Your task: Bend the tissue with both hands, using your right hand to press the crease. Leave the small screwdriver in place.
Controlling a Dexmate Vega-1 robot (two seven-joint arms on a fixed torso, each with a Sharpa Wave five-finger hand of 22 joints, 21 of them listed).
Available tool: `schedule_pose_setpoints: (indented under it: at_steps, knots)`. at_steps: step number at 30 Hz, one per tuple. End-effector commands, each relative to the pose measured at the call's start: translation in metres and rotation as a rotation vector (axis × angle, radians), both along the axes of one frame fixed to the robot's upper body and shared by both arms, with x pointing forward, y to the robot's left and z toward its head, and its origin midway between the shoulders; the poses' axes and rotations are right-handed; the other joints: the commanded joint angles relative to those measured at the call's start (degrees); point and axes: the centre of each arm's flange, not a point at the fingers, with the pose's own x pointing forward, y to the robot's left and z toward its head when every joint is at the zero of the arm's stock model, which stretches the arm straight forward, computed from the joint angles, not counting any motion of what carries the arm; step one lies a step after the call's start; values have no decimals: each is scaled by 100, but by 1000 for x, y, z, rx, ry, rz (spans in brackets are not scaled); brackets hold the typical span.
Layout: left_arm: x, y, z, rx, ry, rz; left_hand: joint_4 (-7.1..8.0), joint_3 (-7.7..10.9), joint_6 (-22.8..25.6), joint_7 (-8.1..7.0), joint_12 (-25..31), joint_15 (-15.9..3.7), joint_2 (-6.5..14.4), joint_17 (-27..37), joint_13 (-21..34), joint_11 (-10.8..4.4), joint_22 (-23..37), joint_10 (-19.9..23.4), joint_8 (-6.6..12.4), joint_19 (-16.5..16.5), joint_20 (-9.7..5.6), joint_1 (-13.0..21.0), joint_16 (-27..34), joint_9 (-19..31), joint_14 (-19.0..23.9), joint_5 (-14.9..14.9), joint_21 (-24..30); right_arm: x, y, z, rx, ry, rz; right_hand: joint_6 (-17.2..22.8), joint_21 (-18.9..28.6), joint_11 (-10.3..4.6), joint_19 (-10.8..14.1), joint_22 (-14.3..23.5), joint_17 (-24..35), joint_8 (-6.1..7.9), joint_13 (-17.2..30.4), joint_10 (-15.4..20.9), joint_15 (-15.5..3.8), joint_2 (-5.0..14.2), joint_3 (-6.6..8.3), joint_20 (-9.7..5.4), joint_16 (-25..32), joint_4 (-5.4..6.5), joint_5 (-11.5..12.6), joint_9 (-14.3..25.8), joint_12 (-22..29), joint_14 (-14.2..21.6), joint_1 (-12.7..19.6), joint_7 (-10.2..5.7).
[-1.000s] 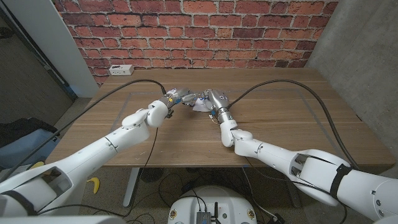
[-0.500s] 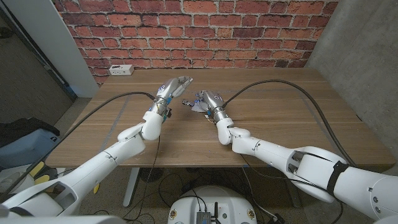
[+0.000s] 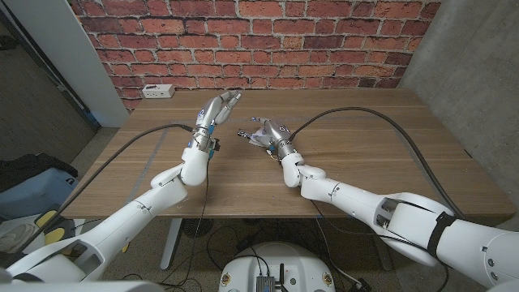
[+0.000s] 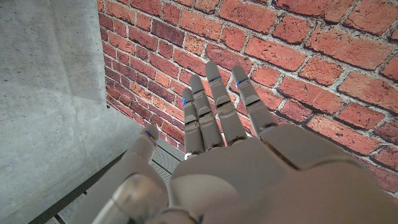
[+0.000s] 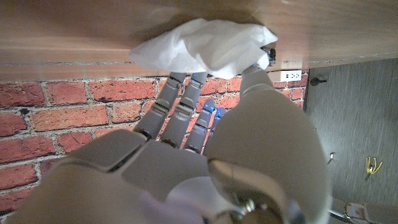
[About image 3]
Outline black cloth bundle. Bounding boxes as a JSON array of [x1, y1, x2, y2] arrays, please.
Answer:
[[0, 152, 79, 191]]

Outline small grey electronics box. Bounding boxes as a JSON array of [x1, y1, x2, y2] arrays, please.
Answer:
[[255, 275, 277, 292]]

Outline black floor plug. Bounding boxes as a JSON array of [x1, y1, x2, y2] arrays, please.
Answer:
[[349, 277, 372, 292]]

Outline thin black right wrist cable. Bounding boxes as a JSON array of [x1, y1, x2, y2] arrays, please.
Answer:
[[310, 200, 450, 292]]

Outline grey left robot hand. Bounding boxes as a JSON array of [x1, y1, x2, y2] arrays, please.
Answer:
[[187, 89, 243, 163]]

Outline yellow and black foot pedal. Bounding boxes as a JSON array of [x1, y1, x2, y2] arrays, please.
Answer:
[[33, 208, 77, 247]]

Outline round black floor fan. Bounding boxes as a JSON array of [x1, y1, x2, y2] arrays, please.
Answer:
[[181, 218, 214, 238]]

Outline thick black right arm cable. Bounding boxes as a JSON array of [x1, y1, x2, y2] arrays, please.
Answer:
[[288, 106, 467, 220]]

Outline blue-grey bag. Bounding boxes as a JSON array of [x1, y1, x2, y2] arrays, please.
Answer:
[[0, 166, 79, 222]]

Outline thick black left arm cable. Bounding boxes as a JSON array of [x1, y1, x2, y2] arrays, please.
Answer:
[[18, 123, 195, 255]]

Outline grey table leg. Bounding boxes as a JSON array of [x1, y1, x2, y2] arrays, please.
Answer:
[[367, 221, 394, 272]]

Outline white sneaker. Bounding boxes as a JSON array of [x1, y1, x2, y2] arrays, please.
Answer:
[[0, 222, 37, 255]]

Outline white robot torso base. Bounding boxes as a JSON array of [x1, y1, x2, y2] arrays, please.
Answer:
[[218, 242, 337, 292]]

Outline white power strip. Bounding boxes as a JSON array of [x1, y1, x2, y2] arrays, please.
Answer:
[[142, 84, 176, 100]]

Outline thin black left wrist cable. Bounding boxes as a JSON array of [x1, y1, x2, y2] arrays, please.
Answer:
[[160, 160, 212, 287]]

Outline white tissue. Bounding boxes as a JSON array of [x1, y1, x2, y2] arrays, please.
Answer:
[[247, 128, 269, 148]]

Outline white table leg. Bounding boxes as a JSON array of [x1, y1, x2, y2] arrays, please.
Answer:
[[160, 218, 183, 271]]

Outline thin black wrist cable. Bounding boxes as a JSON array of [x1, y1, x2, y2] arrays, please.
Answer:
[[160, 160, 212, 287], [310, 200, 450, 292]]

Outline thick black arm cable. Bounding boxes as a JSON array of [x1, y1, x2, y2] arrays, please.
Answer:
[[18, 123, 195, 255], [288, 106, 467, 220]]

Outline red brick printed backdrop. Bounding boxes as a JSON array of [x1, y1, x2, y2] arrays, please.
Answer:
[[68, 0, 443, 113]]

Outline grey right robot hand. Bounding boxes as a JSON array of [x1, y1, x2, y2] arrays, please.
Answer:
[[237, 117, 304, 161]]

